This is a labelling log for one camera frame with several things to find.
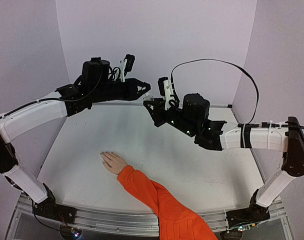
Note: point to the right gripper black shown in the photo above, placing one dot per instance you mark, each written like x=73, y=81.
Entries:
x=162, y=110

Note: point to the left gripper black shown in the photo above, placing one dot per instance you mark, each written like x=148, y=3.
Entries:
x=134, y=92

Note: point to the clear nail polish bottle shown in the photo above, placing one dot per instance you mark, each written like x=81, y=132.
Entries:
x=148, y=97

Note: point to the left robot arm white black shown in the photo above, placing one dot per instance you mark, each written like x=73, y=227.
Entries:
x=97, y=83

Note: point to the orange sleeve forearm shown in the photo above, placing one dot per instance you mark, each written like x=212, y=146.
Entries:
x=176, y=221

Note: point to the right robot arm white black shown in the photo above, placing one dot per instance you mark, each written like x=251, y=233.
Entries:
x=217, y=135

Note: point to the mannequin hand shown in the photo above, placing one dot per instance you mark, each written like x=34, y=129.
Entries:
x=113, y=162

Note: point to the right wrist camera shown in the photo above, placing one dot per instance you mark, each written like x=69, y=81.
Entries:
x=167, y=91

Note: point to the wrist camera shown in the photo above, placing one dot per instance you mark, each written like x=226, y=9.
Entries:
x=167, y=91
x=126, y=66

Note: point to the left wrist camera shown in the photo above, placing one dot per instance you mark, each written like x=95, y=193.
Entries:
x=126, y=66

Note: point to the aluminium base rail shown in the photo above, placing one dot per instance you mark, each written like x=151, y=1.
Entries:
x=93, y=224

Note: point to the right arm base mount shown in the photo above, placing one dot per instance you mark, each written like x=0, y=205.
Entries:
x=253, y=214

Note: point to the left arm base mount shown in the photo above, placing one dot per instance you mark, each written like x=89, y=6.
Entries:
x=49, y=209

